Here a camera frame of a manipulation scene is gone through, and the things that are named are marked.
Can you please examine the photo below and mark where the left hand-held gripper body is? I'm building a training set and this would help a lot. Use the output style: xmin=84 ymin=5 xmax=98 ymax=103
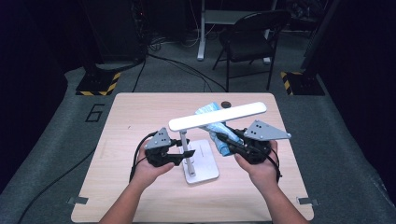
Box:
xmin=143 ymin=126 xmax=184 ymax=168

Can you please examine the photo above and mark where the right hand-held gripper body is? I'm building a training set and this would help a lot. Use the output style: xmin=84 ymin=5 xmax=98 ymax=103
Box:
xmin=233 ymin=119 xmax=292 ymax=165

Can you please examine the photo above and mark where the blue striped cloth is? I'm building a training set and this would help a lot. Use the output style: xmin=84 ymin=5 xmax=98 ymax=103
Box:
xmin=194 ymin=102 xmax=245 ymax=158

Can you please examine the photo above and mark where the white desk lamp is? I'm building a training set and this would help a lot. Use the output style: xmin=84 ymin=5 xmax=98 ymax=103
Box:
xmin=168 ymin=101 xmax=268 ymax=186

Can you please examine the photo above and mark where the person's left hand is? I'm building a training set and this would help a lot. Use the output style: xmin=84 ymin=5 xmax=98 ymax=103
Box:
xmin=132 ymin=146 xmax=176 ymax=191

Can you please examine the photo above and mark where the person's right hand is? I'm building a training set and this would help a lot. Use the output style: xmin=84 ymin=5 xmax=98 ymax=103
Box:
xmin=233 ymin=139 xmax=282 ymax=194

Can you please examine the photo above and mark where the striped black stand base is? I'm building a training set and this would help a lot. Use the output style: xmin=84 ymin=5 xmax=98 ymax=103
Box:
xmin=279 ymin=71 xmax=326 ymax=96
xmin=75 ymin=63 xmax=122 ymax=97

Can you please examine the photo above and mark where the black folding chair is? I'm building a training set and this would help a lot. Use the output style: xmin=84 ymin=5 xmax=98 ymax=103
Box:
xmin=212 ymin=8 xmax=292 ymax=93

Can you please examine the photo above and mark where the grey metal stand pole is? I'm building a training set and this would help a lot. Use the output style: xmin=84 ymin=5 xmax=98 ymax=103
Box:
xmin=300 ymin=0 xmax=342 ymax=71

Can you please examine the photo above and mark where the dark equipment rack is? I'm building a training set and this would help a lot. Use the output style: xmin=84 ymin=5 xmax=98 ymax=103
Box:
xmin=82 ymin=0 xmax=148 ymax=63

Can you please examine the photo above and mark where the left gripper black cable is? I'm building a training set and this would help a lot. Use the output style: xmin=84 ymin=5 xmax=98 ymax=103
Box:
xmin=128 ymin=131 xmax=159 ymax=183

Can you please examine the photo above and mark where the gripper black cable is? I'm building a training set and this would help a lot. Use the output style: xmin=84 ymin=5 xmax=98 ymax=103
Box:
xmin=128 ymin=131 xmax=159 ymax=183
xmin=264 ymin=147 xmax=283 ymax=183

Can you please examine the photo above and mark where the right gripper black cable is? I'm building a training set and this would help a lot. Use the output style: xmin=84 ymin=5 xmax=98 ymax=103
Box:
xmin=264 ymin=147 xmax=283 ymax=183

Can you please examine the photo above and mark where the black floor cable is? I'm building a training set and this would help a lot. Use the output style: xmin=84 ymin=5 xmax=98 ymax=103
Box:
xmin=147 ymin=53 xmax=228 ymax=93
xmin=17 ymin=148 xmax=96 ymax=224
xmin=132 ymin=57 xmax=148 ymax=93

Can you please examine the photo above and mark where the grey table bracket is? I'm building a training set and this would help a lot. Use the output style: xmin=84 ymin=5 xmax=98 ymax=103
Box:
xmin=295 ymin=196 xmax=320 ymax=207
xmin=66 ymin=195 xmax=90 ymax=206

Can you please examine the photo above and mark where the tangle of floor cables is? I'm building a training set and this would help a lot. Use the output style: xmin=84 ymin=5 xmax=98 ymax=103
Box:
xmin=148 ymin=29 xmax=202 ymax=52

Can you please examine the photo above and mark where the white metal desk frame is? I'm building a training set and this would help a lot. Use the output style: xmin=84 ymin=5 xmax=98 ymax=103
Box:
xmin=196 ymin=0 xmax=278 ymax=65

